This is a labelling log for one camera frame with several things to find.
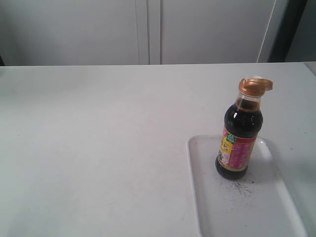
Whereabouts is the white cabinet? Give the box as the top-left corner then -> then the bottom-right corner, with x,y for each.
0,0 -> 287,66

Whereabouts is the dark vertical post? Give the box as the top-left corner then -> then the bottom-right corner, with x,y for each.
268,0 -> 308,63

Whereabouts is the dark soy sauce bottle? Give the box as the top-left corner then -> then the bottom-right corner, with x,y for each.
215,77 -> 273,180

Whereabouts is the white plastic tray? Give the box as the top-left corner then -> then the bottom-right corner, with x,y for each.
187,135 -> 308,237

